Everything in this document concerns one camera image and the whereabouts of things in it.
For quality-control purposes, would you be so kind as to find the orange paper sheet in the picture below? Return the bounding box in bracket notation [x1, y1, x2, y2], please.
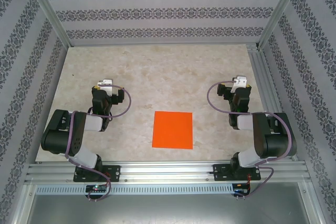
[151, 111, 194, 150]

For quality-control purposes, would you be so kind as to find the small circuit board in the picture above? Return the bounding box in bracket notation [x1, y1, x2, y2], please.
[86, 185, 108, 193]
[233, 183, 250, 193]

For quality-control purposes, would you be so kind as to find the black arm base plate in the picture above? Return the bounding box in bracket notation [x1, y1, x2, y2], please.
[73, 165, 121, 183]
[213, 164, 262, 182]

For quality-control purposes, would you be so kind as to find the aluminium side rail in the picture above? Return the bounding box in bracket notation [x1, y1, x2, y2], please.
[245, 42, 300, 162]

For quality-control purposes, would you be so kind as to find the slotted grey cable duct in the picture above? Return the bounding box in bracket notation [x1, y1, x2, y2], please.
[35, 184, 234, 195]

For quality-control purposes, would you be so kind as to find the aluminium frame bar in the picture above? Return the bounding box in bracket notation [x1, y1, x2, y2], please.
[12, 183, 36, 224]
[299, 182, 325, 224]

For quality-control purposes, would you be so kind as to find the long aluminium mounting rail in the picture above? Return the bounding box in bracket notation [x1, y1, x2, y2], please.
[25, 159, 312, 184]

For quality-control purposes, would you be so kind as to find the grey sheet metal panel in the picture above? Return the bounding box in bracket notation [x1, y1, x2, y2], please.
[26, 194, 316, 224]

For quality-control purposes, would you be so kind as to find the aluminium frame post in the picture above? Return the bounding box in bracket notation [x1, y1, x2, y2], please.
[256, 0, 308, 50]
[22, 0, 72, 48]

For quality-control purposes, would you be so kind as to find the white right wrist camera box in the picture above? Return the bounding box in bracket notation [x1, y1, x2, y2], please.
[232, 76, 248, 93]

